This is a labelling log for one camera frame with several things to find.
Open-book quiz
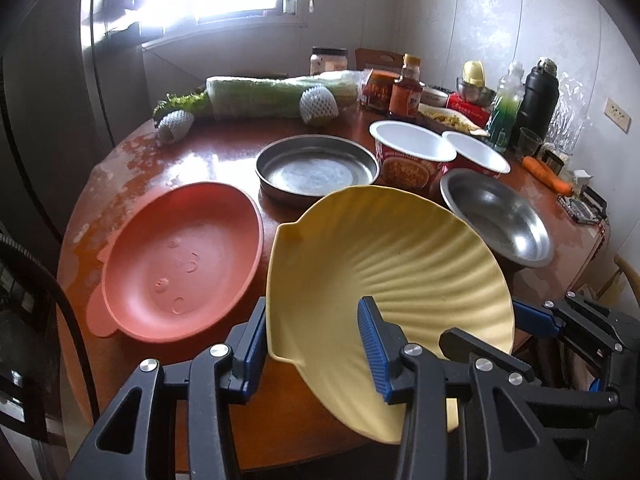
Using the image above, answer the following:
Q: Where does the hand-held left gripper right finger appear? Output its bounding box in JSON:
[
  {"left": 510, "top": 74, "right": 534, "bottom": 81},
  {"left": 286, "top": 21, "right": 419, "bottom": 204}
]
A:
[{"left": 357, "top": 296, "right": 566, "bottom": 480}]

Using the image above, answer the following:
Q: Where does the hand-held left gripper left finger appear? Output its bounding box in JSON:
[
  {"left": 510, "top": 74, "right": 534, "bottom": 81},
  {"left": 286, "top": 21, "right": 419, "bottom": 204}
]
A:
[{"left": 65, "top": 297, "right": 268, "bottom": 480}]

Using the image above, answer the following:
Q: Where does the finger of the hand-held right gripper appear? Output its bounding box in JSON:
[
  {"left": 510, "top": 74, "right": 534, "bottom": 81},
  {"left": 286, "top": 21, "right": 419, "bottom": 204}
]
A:
[
  {"left": 512, "top": 292, "right": 626, "bottom": 356},
  {"left": 439, "top": 327, "right": 621, "bottom": 411}
]

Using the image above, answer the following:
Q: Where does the yellow shell-shaped plate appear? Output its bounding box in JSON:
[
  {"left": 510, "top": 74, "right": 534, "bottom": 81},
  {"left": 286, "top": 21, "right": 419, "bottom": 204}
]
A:
[{"left": 265, "top": 185, "right": 516, "bottom": 446}]

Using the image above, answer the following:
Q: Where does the wide steel bowl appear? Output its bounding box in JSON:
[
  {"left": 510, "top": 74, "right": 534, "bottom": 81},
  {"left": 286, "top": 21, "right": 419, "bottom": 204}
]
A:
[{"left": 440, "top": 167, "right": 556, "bottom": 268}]

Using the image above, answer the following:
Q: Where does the pink oval plate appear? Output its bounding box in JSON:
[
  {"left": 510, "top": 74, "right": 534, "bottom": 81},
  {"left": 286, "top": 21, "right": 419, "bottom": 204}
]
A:
[{"left": 86, "top": 182, "right": 265, "bottom": 343}]

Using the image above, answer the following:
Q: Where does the red instant noodle bowl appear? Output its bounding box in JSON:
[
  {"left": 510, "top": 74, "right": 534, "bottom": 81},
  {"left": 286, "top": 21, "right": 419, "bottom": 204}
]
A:
[
  {"left": 441, "top": 131, "right": 512, "bottom": 181},
  {"left": 369, "top": 120, "right": 458, "bottom": 196}
]

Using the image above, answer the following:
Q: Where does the round steel pan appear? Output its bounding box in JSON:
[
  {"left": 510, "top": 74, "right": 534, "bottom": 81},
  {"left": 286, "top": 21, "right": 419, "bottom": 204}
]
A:
[{"left": 255, "top": 135, "right": 381, "bottom": 208}]

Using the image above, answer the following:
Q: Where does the light wooden chair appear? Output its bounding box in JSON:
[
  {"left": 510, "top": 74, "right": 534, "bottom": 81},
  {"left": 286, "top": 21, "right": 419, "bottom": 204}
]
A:
[{"left": 612, "top": 252, "right": 640, "bottom": 306}]

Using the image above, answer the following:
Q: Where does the black metal tool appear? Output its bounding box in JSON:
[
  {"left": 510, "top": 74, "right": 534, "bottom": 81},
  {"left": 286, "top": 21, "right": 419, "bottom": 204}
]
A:
[{"left": 557, "top": 185, "right": 608, "bottom": 226}]

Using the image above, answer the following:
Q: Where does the orange carrot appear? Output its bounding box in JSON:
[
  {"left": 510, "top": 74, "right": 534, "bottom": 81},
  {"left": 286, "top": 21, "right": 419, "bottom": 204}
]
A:
[{"left": 522, "top": 155, "right": 575, "bottom": 197}]

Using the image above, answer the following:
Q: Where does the small metal cup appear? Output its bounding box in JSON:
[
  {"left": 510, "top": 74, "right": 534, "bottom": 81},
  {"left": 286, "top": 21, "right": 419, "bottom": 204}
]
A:
[{"left": 542, "top": 147, "right": 566, "bottom": 173}]

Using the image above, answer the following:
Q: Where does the clear plastic cup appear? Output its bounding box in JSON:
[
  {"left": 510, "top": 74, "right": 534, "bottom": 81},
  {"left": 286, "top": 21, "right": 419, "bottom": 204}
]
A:
[{"left": 516, "top": 127, "right": 543, "bottom": 158}]

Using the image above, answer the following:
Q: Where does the green drink bottle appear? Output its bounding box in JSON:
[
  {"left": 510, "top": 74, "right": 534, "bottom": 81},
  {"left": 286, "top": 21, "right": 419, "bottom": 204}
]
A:
[{"left": 484, "top": 61, "right": 526, "bottom": 153}]

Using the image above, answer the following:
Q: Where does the clear plastic bag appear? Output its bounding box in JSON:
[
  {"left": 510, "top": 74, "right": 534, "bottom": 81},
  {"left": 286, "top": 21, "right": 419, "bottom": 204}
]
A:
[{"left": 547, "top": 72, "right": 591, "bottom": 156}]

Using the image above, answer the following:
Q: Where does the white plate with food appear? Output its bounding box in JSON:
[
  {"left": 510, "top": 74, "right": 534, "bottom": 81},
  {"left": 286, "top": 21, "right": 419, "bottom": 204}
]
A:
[{"left": 417, "top": 102, "right": 488, "bottom": 137}]

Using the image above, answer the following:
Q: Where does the black thermos flask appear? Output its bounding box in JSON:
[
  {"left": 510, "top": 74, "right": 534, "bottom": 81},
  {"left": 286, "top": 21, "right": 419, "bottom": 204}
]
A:
[{"left": 510, "top": 58, "right": 558, "bottom": 148}]

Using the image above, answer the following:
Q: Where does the red tissue box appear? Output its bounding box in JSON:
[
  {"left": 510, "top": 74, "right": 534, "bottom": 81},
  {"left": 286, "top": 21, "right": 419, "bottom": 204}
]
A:
[{"left": 446, "top": 92, "right": 493, "bottom": 128}]

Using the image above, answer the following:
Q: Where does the fruit in white foam net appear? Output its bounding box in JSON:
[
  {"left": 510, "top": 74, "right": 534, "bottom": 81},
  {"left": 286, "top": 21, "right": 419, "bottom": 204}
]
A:
[
  {"left": 156, "top": 111, "right": 197, "bottom": 147},
  {"left": 299, "top": 85, "right": 341, "bottom": 126}
]

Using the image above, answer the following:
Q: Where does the small steel bowl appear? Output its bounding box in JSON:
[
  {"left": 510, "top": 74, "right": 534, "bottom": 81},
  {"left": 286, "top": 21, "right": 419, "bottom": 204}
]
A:
[{"left": 456, "top": 77, "right": 497, "bottom": 107}]

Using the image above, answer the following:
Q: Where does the wrapped napa cabbage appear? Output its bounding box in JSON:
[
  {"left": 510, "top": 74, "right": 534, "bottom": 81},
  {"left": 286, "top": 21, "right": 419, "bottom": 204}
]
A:
[{"left": 206, "top": 71, "right": 371, "bottom": 121}]

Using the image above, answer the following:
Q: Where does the green leafy lettuce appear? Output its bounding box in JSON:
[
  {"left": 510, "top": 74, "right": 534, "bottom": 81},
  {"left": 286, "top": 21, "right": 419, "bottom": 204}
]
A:
[{"left": 151, "top": 90, "right": 216, "bottom": 122}]

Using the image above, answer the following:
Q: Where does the orange label sauce bottle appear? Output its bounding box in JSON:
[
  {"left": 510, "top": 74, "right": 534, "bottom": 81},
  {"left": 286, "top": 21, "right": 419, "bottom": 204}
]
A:
[{"left": 389, "top": 53, "right": 426, "bottom": 117}]

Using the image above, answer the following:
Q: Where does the yellow plastic cup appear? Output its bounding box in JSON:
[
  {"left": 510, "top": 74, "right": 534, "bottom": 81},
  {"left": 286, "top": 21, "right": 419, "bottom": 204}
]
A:
[{"left": 461, "top": 60, "right": 487, "bottom": 86}]

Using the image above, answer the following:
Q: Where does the clear jar with dark lid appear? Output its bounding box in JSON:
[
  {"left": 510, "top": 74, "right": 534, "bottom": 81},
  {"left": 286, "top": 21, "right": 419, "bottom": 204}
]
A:
[{"left": 309, "top": 47, "right": 349, "bottom": 77}]

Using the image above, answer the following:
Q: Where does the wooden chair back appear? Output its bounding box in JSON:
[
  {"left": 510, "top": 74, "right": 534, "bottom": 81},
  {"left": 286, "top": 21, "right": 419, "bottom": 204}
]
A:
[{"left": 354, "top": 48, "right": 406, "bottom": 72}]

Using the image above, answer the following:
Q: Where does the grey refrigerator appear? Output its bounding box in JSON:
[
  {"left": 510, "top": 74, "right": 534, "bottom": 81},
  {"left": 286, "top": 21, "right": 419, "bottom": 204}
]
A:
[{"left": 0, "top": 0, "right": 151, "bottom": 241}]

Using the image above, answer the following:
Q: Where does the black cable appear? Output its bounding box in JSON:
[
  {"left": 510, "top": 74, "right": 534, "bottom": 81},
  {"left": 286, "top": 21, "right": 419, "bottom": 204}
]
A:
[{"left": 0, "top": 232, "right": 101, "bottom": 426}]

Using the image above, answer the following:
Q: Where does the white wall socket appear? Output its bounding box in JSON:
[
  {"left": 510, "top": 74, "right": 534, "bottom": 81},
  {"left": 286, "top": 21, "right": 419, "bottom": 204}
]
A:
[{"left": 604, "top": 97, "right": 632, "bottom": 133}]

